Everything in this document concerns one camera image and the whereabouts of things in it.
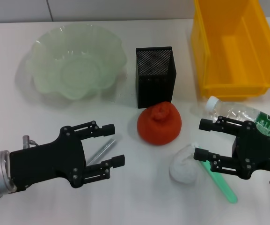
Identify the clear green-label water bottle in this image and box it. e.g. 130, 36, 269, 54
202, 96, 270, 141

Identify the white paper ball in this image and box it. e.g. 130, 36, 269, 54
169, 142, 200, 186

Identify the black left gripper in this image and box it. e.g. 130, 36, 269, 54
9, 120, 125, 188

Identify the left gripper cable with connector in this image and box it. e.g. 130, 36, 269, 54
22, 135, 39, 150

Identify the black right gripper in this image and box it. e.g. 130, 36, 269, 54
193, 116, 270, 180

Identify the yellow plastic bin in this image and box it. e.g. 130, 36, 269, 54
190, 0, 270, 98

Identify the pale green glass fruit plate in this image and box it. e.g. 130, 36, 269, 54
24, 22, 128, 100

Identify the green pen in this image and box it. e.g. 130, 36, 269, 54
199, 161, 239, 204

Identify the black mesh pen holder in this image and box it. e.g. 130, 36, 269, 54
135, 46, 177, 109

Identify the grey transparent pen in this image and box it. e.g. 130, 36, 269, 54
85, 137, 118, 167

